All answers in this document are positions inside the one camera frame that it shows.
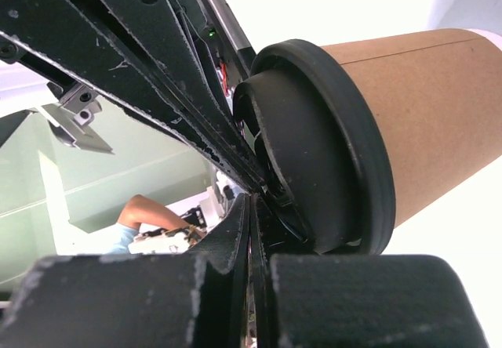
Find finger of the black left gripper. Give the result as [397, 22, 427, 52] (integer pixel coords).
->
[100, 0, 265, 183]
[0, 0, 264, 192]

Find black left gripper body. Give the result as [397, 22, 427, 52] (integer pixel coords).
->
[170, 0, 255, 101]

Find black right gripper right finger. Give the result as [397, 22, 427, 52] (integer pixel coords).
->
[249, 196, 488, 347]

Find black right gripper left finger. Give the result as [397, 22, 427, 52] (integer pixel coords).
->
[1, 194, 249, 347]

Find black plastic cup lid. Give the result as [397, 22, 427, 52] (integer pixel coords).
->
[234, 39, 396, 255]

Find single brown paper cup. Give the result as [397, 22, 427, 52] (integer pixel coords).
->
[325, 28, 501, 224]

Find person forearm in background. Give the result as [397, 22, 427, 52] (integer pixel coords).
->
[117, 194, 190, 230]

